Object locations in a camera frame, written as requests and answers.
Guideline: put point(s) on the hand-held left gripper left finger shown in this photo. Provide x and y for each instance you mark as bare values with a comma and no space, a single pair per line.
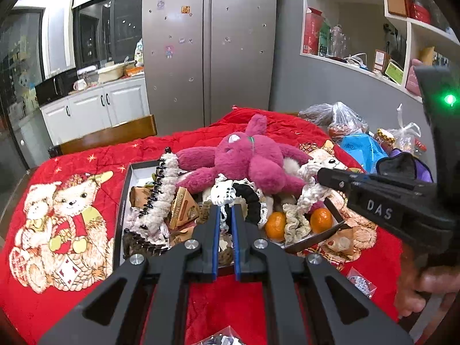
215,244

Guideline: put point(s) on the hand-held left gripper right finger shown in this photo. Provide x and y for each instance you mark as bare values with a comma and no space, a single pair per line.
235,244

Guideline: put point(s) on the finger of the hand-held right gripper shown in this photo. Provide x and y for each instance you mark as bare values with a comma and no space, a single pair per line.
332,179

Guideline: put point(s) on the white knit scrunchie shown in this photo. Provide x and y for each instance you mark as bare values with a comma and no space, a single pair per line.
309,172

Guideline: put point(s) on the orange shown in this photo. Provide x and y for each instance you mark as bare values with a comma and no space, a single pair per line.
321,220
276,225

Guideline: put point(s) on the black lace scrunchie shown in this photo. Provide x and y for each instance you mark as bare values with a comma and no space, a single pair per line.
251,197

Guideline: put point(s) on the white lace scrunchie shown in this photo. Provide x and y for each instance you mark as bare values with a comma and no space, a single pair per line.
221,190

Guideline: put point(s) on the cream ruffled scrunchie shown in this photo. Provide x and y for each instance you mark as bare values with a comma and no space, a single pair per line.
296,224

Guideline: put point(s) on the brown fuzzy scrunchie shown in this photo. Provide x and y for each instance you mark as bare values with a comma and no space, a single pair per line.
138,244

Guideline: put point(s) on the black tray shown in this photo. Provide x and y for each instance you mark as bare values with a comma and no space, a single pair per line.
120,205

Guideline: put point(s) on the person's right hand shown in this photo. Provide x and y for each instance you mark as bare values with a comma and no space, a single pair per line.
413,291

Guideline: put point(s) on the blue bag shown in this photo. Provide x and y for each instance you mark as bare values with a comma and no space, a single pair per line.
361,151

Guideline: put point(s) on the purple cloth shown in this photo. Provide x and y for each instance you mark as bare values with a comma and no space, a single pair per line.
427,172

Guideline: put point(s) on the brown snack packet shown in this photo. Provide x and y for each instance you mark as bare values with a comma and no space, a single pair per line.
139,197
183,208

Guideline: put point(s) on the black cloth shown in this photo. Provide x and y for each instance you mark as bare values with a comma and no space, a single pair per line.
399,167

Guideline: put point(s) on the clear plastic bag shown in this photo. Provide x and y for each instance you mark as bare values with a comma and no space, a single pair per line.
406,136
334,118

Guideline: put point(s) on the grey fuzzy scrunchie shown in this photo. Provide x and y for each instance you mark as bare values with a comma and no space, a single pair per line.
171,187

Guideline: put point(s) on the pink plush toy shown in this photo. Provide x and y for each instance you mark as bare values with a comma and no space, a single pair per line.
251,158

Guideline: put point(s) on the small clear packet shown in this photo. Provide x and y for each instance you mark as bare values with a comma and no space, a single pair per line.
361,282

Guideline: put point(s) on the green framed card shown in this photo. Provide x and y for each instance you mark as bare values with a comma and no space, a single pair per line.
393,73

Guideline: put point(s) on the glass pitcher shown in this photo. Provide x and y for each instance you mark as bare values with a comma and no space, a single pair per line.
337,41

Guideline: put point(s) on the green box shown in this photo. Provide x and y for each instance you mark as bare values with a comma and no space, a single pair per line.
324,39

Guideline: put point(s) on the red gift box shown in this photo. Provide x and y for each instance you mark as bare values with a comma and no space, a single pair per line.
311,32

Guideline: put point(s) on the red printed blanket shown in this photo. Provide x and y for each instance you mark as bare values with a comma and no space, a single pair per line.
82,165

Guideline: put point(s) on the white kitchen cabinet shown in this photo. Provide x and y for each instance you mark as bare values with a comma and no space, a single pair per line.
90,107

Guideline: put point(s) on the silver refrigerator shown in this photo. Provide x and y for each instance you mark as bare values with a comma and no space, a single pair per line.
179,61

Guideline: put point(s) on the red tin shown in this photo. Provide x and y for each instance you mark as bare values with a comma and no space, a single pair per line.
418,9

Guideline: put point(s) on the cream lidded container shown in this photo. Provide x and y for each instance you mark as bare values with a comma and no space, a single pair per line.
110,74

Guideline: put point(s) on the white cup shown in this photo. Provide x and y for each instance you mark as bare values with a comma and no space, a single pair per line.
79,85

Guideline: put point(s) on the black microwave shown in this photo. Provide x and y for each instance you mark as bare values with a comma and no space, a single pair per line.
54,88

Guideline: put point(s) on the dark window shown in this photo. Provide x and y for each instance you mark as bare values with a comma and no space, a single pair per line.
122,25

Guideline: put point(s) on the glass sliding door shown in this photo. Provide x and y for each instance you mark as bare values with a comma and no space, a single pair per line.
18,90

